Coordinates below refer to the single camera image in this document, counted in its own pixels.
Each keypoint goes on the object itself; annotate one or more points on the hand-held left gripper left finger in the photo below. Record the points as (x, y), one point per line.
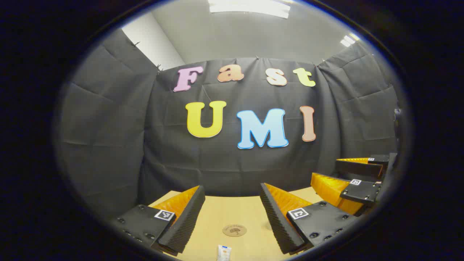
(183, 224)

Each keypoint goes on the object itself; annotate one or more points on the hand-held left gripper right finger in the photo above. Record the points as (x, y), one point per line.
(277, 221)

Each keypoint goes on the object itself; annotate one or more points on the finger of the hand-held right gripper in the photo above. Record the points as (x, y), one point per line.
(359, 168)
(362, 192)

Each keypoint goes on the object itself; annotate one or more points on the round brown coaster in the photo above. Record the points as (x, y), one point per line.
(234, 230)

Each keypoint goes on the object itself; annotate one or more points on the white toothpaste tube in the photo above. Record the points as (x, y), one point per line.
(224, 253)

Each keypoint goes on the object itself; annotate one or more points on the light wooden desktop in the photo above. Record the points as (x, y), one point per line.
(232, 210)

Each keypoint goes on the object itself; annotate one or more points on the black backdrop cloth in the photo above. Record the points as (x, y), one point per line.
(232, 170)

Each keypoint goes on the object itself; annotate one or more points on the rectangular ceiling light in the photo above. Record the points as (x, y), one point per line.
(250, 8)
(348, 39)

